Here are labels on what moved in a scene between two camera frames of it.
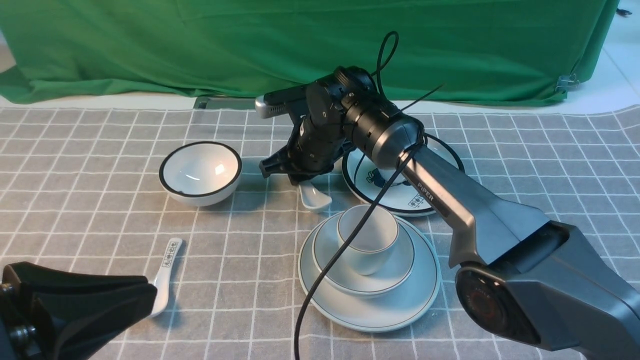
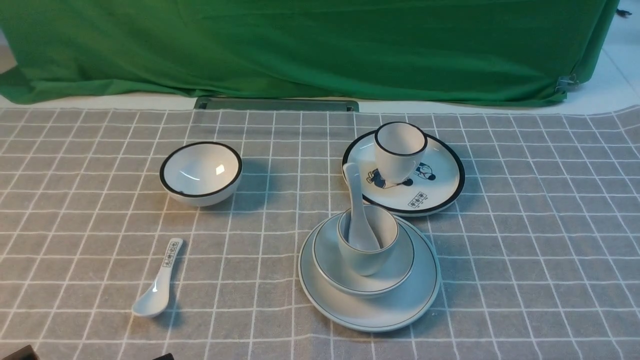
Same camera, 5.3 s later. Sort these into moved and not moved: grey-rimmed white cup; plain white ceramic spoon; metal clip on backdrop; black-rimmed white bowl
Moved: plain white ceramic spoon
Not moved: black-rimmed white bowl; grey-rimmed white cup; metal clip on backdrop
